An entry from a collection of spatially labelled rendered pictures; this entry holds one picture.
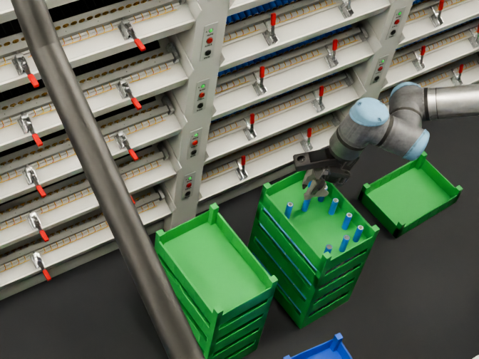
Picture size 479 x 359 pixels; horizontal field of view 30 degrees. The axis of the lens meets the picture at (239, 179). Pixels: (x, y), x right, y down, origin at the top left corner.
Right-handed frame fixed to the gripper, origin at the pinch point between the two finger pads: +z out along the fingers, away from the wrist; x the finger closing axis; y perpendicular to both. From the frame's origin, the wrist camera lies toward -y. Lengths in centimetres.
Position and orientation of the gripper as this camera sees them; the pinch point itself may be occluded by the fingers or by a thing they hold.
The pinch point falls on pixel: (304, 190)
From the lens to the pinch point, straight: 254.5
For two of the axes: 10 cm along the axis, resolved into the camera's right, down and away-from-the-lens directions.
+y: 9.2, 1.7, 3.6
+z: -3.8, 6.0, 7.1
